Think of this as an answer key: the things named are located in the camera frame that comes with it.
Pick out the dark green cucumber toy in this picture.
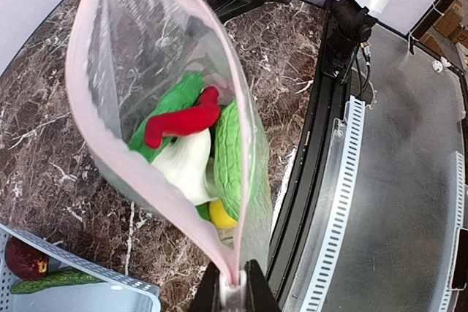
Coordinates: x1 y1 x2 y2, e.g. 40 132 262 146
10 269 103 294

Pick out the clear zip top bag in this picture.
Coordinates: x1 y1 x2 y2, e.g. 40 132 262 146
65 0 272 285

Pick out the dark red apple toy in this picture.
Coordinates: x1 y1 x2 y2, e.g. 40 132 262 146
5 237 49 281

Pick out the long green pepper toy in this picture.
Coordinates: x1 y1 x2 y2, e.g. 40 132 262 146
128 72 203 164

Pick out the green leafy vegetable toy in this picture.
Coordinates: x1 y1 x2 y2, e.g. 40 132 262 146
196 202 211 222

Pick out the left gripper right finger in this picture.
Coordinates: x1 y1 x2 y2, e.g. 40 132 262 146
244 259 281 312

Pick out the right black frame post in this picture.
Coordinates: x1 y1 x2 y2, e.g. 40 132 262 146
407 0 454 54

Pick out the blue plastic basket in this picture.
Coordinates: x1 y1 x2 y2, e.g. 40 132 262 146
1 225 161 311

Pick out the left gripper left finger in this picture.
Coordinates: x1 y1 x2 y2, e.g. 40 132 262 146
189 263 222 312

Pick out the black front rail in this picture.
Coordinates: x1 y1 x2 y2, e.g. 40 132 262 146
265 0 350 308

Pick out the yellow corn toy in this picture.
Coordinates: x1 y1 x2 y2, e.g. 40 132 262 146
208 199 240 229

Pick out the white radish toy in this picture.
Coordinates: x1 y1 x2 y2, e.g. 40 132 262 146
151 129 211 205

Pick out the red chili pepper toy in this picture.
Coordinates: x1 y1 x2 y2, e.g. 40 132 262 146
144 86 221 149

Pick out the white slotted cable duct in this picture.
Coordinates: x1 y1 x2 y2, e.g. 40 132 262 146
284 96 465 311

